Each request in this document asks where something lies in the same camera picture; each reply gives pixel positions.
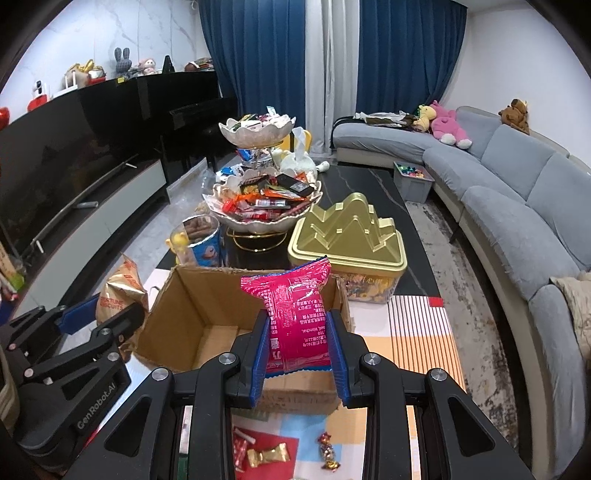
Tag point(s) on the brown striped wrapped candy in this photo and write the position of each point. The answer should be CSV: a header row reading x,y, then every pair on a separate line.
x,y
327,452

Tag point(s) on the gold small snack packet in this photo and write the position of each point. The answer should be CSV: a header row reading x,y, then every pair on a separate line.
x,y
277,454

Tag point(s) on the blue snack can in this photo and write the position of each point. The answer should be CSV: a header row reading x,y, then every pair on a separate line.
x,y
204,239

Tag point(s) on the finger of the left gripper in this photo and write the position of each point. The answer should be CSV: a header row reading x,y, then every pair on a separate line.
x,y
76,317
110,335

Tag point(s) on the grey tv cabinet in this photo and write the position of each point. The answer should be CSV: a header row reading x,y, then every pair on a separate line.
x,y
77,251

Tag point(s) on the blue curtains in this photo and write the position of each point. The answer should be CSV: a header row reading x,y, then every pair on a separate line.
x,y
321,60

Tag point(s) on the red snack packet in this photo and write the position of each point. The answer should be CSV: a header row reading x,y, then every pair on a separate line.
x,y
241,442

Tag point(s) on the red heart balloon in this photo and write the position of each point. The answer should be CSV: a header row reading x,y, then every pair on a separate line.
x,y
4,117

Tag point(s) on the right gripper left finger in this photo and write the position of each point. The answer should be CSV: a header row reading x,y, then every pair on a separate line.
x,y
141,439

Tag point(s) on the grey bunny plush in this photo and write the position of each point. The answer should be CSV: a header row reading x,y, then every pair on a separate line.
x,y
123,62

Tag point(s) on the gold fortune biscuits packet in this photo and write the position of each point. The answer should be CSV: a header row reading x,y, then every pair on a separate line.
x,y
123,289

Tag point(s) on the pink plush toy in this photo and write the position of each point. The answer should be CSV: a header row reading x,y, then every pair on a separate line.
x,y
446,128

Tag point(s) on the brown plush toy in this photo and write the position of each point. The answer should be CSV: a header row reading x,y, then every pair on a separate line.
x,y
515,115

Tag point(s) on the tiered white snack stand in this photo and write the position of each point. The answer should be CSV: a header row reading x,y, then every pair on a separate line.
x,y
271,184

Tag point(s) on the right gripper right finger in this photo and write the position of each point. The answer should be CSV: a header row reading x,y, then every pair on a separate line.
x,y
456,439

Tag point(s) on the beige blanket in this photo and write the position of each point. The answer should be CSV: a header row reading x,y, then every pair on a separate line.
x,y
577,292

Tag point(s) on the yellow plush toy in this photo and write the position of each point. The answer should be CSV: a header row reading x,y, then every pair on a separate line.
x,y
425,115

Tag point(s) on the grey curved sofa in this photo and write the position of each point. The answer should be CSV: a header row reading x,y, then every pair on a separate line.
x,y
523,203

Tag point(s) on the grey storage bin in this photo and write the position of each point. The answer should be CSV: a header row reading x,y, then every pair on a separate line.
x,y
413,181

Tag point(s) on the gold mountain lid tin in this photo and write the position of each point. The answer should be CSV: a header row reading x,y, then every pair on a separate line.
x,y
365,250

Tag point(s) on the brown cardboard box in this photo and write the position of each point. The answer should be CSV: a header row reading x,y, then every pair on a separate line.
x,y
198,313

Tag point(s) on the magenta snack packet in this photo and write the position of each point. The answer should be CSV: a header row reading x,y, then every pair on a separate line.
x,y
293,301

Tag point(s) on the black television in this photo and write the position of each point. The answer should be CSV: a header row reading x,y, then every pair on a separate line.
x,y
52,154

